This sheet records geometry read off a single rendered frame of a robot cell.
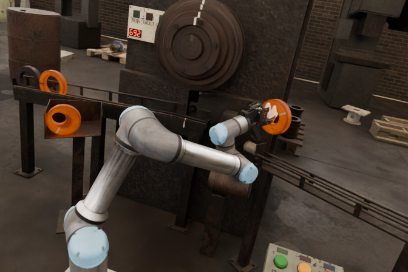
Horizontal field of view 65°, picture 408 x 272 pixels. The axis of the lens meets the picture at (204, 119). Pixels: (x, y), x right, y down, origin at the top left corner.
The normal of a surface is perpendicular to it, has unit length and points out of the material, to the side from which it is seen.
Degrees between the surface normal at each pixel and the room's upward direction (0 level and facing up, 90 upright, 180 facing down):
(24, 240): 0
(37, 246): 0
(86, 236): 8
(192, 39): 90
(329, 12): 90
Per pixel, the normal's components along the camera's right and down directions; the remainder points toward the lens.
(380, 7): -0.13, 0.36
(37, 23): 0.53, 0.38
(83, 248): 0.19, -0.87
